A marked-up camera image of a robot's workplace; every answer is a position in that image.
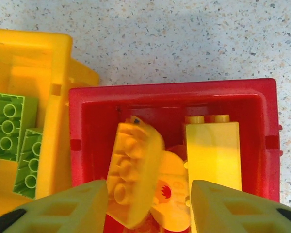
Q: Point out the green lego brick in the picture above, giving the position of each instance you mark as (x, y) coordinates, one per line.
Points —
(30, 167)
(7, 126)

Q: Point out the green right gripper right finger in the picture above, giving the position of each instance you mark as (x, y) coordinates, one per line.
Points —
(232, 213)

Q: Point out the tall yellow lego frame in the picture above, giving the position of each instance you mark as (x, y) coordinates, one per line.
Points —
(213, 155)

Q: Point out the yellow plastic bin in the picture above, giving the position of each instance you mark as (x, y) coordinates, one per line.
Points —
(58, 60)

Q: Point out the orange round printed lego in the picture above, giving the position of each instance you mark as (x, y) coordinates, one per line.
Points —
(172, 194)

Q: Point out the green right gripper left finger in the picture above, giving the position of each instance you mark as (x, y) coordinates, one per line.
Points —
(63, 213)

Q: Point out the yellow curved lego piece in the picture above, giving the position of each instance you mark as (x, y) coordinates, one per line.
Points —
(135, 165)

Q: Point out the red plastic bin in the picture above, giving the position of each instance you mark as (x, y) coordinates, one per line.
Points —
(160, 94)

